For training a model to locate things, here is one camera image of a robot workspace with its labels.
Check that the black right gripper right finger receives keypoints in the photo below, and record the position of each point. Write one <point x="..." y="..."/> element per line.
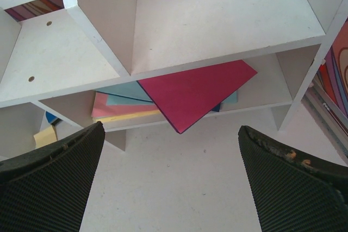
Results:
<point x="293" y="190"/>

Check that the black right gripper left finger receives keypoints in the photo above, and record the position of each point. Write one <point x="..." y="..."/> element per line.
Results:
<point x="47" y="189"/>

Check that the white wooden bookshelf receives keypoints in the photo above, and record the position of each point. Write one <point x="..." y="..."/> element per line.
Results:
<point x="54" y="53"/>

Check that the small wooden block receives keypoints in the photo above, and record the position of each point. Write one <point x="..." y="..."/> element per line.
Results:
<point x="45" y="137"/>

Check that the blue black small eraser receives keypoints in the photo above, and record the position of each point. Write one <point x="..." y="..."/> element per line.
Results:
<point x="52" y="119"/>

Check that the teal paper sheets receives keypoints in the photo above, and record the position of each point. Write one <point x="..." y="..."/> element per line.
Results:
<point x="122" y="102"/>

